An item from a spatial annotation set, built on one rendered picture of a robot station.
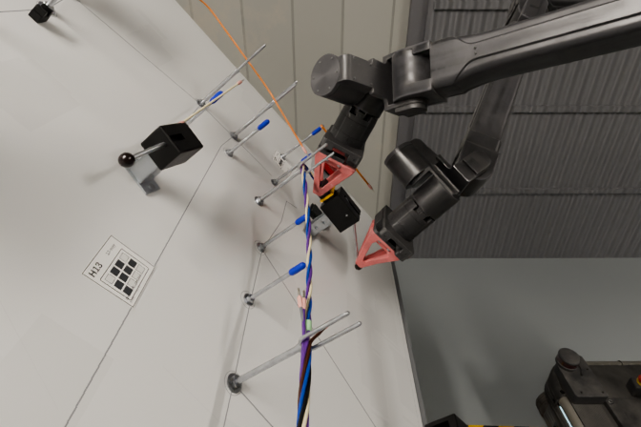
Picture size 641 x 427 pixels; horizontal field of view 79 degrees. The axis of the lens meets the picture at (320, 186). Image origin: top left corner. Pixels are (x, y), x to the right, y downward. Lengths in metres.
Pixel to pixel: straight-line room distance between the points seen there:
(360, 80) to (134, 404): 0.41
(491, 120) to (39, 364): 0.67
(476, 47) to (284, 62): 1.45
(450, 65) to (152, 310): 0.42
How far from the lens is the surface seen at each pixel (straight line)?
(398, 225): 0.64
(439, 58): 0.53
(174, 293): 0.41
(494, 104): 0.76
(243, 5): 1.89
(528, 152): 2.25
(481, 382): 1.93
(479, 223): 2.37
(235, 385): 0.41
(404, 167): 0.64
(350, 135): 0.59
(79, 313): 0.35
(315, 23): 1.87
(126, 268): 0.39
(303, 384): 0.34
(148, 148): 0.40
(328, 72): 0.54
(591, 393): 1.70
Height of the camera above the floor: 1.50
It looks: 29 degrees down
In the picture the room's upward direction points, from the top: straight up
